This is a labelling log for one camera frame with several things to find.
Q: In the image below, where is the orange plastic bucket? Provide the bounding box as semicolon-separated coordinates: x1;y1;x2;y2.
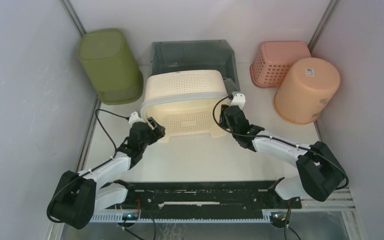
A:
273;57;341;125

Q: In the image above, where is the aluminium frame post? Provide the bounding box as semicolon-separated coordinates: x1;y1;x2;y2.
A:
59;0;87;37
307;0;340;54

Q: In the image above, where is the cream perforated plastic basket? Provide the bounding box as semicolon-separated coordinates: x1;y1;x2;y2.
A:
140;70;228;142

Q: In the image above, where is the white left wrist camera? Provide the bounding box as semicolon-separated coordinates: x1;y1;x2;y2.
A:
128;111;145;127

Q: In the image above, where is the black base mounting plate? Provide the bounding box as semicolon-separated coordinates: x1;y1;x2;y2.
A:
110;180;302;221

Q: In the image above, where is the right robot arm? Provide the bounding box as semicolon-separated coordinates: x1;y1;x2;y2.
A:
218;105;349;208

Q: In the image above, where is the pink perforated plastic basket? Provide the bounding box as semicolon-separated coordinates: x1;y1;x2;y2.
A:
250;41;311;88

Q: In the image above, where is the left aluminium frame post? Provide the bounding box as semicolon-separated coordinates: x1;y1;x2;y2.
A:
59;0;87;37

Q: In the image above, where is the aluminium front rail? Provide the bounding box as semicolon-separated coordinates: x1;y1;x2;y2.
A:
83;188;355;226

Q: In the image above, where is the black right camera cable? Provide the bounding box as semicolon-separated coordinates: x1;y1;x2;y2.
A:
211;95;350;191

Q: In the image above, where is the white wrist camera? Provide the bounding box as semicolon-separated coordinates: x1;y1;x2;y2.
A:
228;92;246;111
128;111;145;127

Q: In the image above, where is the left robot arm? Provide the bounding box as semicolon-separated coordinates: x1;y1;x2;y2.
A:
46;116;166;230

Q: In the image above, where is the green perforated waste bin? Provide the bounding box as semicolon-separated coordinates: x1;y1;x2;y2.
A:
77;28;144;105

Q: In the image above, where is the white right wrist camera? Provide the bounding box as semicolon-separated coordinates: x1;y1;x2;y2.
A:
228;92;246;111

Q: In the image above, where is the right aluminium frame post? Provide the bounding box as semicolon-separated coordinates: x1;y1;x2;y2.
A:
307;0;340;54

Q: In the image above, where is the grey plastic storage bin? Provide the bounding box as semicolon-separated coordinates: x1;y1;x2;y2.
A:
150;39;241;94

